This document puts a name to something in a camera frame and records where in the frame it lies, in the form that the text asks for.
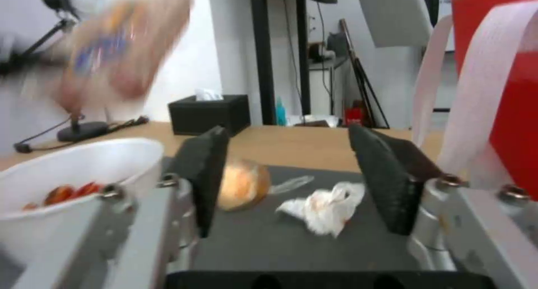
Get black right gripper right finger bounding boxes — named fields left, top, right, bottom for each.
left=347, top=123, right=538, bottom=289

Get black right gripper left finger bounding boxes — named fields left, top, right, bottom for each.
left=71, top=125, right=231, bottom=268

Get red takeout bag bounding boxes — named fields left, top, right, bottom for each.
left=411, top=0, right=538, bottom=208

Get bread bun in plastic wrap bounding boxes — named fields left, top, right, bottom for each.
left=218, top=158, right=315, bottom=211

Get black tissue box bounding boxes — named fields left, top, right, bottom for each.
left=167, top=88, right=251, bottom=137

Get crumpled white tissue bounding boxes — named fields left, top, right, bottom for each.
left=275, top=181, right=366, bottom=239

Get small red box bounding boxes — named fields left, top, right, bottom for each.
left=344, top=108, right=369, bottom=127

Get black table mat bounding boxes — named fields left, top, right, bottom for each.
left=161, top=156, right=438, bottom=271

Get teal bottle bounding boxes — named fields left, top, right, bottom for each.
left=275, top=96, right=287, bottom=126

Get white plastic bowl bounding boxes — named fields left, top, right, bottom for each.
left=0, top=138, right=165, bottom=266

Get red food pieces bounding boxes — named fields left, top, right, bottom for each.
left=21, top=181, right=106, bottom=211

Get black monitor stand pole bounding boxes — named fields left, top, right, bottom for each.
left=250, top=0, right=312, bottom=126

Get brown printed snack packet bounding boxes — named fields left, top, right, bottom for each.
left=54, top=0, right=196, bottom=113

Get black desk lamp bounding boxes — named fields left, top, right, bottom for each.
left=0, top=0, right=111, bottom=142

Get black power cable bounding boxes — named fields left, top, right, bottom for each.
left=13, top=116, right=150, bottom=153

